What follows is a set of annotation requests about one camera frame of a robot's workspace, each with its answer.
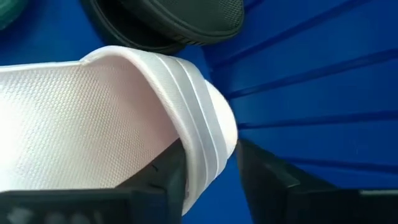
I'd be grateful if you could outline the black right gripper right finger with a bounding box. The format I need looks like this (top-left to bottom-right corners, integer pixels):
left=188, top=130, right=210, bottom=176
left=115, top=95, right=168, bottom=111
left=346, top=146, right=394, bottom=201
left=236, top=139, right=362, bottom=224

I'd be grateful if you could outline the blue plastic bin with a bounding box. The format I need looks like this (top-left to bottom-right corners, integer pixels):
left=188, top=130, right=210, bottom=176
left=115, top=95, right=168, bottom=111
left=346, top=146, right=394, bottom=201
left=0, top=0, right=398, bottom=224

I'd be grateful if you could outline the green slide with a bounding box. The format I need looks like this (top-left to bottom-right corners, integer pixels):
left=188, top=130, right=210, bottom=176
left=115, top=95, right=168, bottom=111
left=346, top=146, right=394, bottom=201
left=0, top=0, right=29, bottom=31

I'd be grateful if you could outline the pink slide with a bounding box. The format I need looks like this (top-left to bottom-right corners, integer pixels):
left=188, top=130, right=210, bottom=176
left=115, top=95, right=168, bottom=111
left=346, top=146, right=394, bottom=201
left=0, top=45, right=239, bottom=216

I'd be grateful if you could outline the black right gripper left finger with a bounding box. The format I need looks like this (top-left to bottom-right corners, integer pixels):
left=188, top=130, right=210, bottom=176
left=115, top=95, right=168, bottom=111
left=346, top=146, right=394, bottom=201
left=116, top=139, right=188, bottom=224

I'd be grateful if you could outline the black ribbed-strap slide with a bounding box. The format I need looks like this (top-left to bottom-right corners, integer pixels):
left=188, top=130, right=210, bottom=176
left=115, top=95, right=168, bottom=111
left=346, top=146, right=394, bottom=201
left=119, top=0, right=246, bottom=47
left=80, top=0, right=187, bottom=56

